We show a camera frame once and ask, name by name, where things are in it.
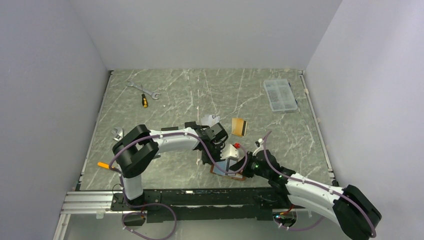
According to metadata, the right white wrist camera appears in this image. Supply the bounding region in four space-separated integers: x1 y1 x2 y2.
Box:
255 138 264 148

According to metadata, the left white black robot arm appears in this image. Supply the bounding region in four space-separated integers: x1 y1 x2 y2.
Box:
112 121 229 210

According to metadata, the aluminium rail frame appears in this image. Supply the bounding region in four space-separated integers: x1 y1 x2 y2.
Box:
52 190 364 240

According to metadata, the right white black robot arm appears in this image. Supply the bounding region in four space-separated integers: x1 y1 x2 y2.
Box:
230 150 382 240

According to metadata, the silver open-end wrench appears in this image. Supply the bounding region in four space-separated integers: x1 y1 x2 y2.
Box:
126 80 161 100

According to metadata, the orange handled screwdriver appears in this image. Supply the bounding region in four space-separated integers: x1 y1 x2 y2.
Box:
97 162 114 170

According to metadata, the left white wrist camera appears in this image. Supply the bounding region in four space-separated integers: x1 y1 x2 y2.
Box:
220 144 240 161

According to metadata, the orange credit card stack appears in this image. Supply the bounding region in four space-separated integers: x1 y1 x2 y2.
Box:
231 118 248 137

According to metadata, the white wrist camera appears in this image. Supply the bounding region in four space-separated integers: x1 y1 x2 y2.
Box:
255 138 264 148
220 144 240 161

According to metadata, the clear plastic organizer box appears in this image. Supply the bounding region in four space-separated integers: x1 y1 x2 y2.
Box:
263 79 298 112

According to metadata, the yellow black screwdriver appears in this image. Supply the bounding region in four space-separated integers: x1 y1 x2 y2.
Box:
141 93 149 108

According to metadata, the black credit card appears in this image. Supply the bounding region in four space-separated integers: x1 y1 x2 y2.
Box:
160 126 179 132

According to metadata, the red handled adjustable wrench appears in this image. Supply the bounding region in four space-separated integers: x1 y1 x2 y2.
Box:
111 127 124 142

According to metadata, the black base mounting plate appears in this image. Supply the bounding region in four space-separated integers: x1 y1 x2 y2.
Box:
110 187 293 223

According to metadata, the brown leather card holder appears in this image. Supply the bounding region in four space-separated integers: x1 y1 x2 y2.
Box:
210 159 246 181

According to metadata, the silver striped credit card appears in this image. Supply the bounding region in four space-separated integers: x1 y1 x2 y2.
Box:
200 114 221 127

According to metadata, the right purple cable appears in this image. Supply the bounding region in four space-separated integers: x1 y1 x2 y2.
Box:
252 130 378 239

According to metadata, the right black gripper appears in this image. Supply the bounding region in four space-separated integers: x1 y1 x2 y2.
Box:
229 151 271 180

